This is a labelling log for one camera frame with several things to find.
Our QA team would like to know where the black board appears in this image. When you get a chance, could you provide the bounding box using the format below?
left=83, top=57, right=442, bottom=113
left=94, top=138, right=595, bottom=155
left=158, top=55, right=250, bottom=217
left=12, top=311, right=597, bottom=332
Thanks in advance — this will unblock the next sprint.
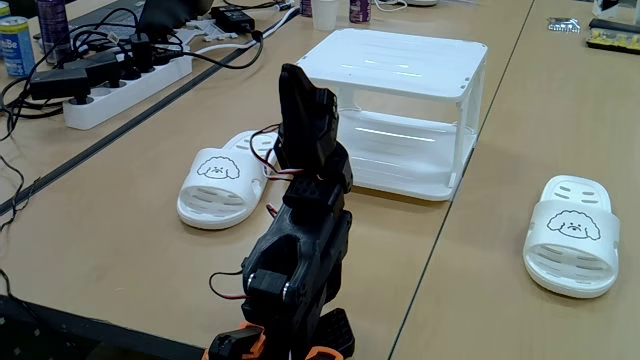
left=0, top=294, right=207, bottom=360

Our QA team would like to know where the gripper servo cable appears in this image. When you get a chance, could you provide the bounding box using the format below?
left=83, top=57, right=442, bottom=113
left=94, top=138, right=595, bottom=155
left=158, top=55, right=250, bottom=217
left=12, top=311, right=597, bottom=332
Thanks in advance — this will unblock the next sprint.
left=248, top=123, right=305, bottom=182

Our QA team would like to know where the white power strip cable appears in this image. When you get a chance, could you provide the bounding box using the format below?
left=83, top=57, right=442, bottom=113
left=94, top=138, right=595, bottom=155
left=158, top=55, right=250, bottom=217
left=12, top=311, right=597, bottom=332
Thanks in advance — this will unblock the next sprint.
left=192, top=5, right=301, bottom=57

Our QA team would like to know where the tall purple drink can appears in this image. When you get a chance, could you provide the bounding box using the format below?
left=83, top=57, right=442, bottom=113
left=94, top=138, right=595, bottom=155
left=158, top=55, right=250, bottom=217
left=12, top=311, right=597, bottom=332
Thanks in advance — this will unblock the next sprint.
left=36, top=0, right=72, bottom=65

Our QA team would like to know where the black power brick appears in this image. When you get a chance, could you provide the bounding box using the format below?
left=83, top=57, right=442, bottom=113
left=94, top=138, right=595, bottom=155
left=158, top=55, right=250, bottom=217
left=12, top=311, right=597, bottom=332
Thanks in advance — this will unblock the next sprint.
left=209, top=4, right=256, bottom=34

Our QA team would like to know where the clear plastic box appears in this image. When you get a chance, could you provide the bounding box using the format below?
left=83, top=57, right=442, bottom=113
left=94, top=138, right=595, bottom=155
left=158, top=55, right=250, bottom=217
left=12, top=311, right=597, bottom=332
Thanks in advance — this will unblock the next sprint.
left=592, top=0, right=640, bottom=24

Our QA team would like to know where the black looping power cable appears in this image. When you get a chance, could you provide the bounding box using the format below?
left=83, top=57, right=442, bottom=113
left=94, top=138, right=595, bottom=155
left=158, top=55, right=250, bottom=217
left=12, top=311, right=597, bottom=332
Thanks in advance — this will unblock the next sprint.
left=149, top=28, right=266, bottom=71

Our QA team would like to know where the tall black plug adapter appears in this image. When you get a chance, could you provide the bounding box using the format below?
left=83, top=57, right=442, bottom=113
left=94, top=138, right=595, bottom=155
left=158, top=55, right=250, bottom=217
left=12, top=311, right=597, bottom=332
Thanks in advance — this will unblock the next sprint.
left=128, top=32, right=155, bottom=75

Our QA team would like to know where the white power strip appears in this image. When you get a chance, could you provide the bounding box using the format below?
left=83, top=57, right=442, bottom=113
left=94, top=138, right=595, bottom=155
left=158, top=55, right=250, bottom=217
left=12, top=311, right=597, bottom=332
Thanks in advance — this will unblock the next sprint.
left=62, top=53, right=194, bottom=131

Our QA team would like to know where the black block adapter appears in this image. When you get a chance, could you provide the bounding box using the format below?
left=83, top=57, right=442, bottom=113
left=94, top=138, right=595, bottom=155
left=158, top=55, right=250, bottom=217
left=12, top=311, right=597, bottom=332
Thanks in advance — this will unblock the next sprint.
left=63, top=49, right=124, bottom=90
left=28, top=67, right=95, bottom=106

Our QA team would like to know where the white two-tier shoe rack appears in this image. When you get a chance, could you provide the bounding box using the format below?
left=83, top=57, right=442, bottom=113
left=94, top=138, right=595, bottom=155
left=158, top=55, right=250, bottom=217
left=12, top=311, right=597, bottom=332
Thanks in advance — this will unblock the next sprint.
left=295, top=27, right=489, bottom=203

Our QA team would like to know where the black yellow case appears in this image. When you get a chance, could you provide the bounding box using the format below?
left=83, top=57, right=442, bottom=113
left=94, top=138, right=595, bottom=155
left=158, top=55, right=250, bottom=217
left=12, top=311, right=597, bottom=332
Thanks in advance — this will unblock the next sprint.
left=585, top=18, right=640, bottom=55

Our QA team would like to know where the white paper cup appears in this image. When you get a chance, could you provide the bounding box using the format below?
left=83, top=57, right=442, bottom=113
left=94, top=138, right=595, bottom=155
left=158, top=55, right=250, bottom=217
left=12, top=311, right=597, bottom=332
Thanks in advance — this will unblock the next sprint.
left=310, top=0, right=340, bottom=32

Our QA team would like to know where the white dog-print slipper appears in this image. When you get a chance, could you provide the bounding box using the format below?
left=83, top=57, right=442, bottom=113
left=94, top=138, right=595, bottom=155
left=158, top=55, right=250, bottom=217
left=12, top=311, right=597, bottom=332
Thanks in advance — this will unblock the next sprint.
left=176, top=130, right=280, bottom=231
left=522, top=174, right=622, bottom=300

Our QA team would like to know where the white coiled cable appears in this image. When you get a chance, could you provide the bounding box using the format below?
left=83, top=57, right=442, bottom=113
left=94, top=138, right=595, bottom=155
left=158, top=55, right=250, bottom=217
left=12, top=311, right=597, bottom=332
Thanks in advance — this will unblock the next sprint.
left=372, top=0, right=409, bottom=14

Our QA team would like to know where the blue drink can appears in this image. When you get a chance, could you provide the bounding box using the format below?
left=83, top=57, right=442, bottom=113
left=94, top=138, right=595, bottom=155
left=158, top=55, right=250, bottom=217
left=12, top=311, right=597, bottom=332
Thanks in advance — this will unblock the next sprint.
left=0, top=15, right=37, bottom=79

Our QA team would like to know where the white printed plastic part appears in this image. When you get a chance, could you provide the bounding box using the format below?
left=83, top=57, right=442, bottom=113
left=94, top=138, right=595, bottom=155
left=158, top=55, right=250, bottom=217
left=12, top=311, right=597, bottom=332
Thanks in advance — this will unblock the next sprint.
left=192, top=18, right=240, bottom=42
left=172, top=27, right=201, bottom=51

